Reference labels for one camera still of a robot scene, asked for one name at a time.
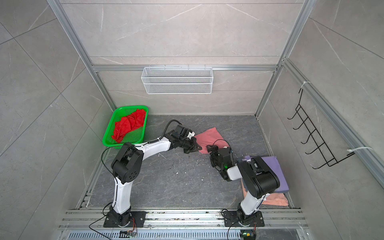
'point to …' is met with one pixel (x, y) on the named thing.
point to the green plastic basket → (134, 136)
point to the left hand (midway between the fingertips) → (203, 145)
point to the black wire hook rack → (321, 144)
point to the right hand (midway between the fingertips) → (207, 149)
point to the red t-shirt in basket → (126, 123)
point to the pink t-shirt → (210, 137)
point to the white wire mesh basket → (177, 80)
